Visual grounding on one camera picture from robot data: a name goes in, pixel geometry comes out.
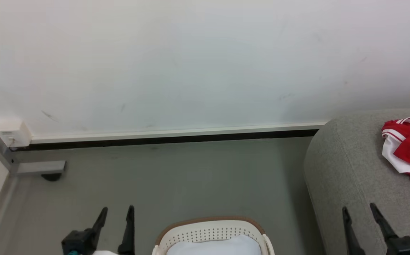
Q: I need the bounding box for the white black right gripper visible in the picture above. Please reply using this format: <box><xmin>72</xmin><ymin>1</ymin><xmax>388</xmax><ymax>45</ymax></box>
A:
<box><xmin>342</xmin><ymin>203</ymin><xmax>410</xmax><ymax>255</ymax></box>

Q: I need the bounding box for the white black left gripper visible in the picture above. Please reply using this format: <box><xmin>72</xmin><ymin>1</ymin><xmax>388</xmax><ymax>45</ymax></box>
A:
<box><xmin>61</xmin><ymin>205</ymin><xmax>135</xmax><ymax>255</ymax></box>

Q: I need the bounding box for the grey fabric sofa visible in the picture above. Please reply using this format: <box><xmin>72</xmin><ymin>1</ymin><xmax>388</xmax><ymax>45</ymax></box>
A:
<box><xmin>304</xmin><ymin>108</ymin><xmax>410</xmax><ymax>255</ymax></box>

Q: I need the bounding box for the white laundry basket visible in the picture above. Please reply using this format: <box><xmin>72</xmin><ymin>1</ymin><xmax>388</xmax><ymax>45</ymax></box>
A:
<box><xmin>151</xmin><ymin>216</ymin><xmax>276</xmax><ymax>255</ymax></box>

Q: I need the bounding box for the black baseboard strip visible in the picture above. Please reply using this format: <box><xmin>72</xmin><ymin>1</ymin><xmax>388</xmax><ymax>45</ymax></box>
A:
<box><xmin>10</xmin><ymin>129</ymin><xmax>319</xmax><ymax>152</ymax></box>

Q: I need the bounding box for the pale white cloth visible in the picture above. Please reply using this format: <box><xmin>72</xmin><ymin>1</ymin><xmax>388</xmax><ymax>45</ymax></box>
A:
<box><xmin>166</xmin><ymin>234</ymin><xmax>262</xmax><ymax>255</ymax></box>

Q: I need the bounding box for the grey metal partition frame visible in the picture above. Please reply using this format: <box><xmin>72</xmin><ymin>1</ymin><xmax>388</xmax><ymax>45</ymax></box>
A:
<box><xmin>0</xmin><ymin>110</ymin><xmax>67</xmax><ymax>255</ymax></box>

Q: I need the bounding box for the white wall junction box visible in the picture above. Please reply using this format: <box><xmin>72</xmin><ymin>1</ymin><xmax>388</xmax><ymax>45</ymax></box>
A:
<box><xmin>0</xmin><ymin>119</ymin><xmax>32</xmax><ymax>148</ymax></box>

